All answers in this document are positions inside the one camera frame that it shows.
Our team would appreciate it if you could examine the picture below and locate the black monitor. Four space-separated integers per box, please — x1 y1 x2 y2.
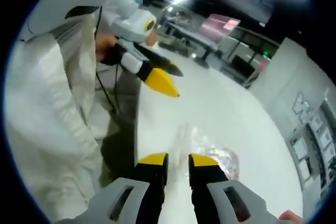
232 53 257 78

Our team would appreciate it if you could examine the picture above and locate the large display screen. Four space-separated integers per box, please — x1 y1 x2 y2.
202 13 242 44

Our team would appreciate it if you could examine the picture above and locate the grey shelving unit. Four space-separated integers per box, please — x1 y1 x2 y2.
287 98 335 185

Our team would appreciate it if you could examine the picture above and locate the person's left hand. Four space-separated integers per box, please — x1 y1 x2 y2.
94 34 120 62

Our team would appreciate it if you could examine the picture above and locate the row of white storage bins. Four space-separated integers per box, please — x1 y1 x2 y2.
291 119 334 180

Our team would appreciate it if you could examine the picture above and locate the dark background table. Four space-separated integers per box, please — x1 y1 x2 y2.
165 15 220 59

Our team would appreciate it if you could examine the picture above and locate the person's right hand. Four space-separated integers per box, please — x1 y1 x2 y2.
278 209 304 224

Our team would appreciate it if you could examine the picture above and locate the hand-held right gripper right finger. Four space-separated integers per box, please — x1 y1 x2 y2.
188 153 287 224

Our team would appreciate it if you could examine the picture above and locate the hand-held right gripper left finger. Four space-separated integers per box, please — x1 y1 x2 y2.
88 152 169 224

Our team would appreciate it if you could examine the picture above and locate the clear resealable bag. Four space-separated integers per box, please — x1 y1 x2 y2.
167 123 241 183

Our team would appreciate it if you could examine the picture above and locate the person in white coat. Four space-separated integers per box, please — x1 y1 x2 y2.
4 0 148 222

